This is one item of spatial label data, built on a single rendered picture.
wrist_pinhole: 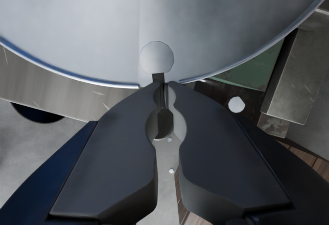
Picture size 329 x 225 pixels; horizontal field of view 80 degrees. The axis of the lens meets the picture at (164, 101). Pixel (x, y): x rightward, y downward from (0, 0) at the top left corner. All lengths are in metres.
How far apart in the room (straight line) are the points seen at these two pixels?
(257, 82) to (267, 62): 0.03
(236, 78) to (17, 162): 1.12
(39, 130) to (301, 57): 1.05
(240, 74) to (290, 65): 0.07
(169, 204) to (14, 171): 0.78
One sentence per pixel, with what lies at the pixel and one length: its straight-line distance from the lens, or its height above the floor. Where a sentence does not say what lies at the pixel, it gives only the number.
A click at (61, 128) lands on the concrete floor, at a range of 1.07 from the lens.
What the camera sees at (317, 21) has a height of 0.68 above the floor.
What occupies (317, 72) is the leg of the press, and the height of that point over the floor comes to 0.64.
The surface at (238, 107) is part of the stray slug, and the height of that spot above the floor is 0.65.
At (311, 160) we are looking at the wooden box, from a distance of 0.78.
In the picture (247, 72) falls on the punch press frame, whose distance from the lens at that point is 0.29.
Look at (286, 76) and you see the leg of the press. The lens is 0.32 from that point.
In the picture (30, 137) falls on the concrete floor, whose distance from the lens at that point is 1.16.
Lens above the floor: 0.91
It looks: 81 degrees down
